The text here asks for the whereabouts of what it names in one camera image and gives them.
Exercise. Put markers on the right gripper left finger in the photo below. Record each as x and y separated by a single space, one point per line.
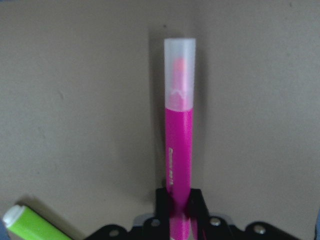
162 213

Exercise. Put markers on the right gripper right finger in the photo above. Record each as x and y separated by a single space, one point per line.
199 214

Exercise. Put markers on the pink highlighter pen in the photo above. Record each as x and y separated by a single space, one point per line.
179 82

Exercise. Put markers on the green highlighter pen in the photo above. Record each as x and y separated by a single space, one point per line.
28 225

